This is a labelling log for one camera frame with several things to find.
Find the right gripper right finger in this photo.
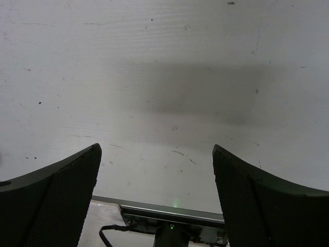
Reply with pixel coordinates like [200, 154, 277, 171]
[212, 145, 328, 246]

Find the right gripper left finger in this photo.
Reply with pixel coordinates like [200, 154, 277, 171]
[1, 143, 102, 246]

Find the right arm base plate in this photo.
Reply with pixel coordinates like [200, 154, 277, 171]
[119, 203, 228, 246]

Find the black base cable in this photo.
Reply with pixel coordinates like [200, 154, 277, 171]
[99, 223, 139, 247]

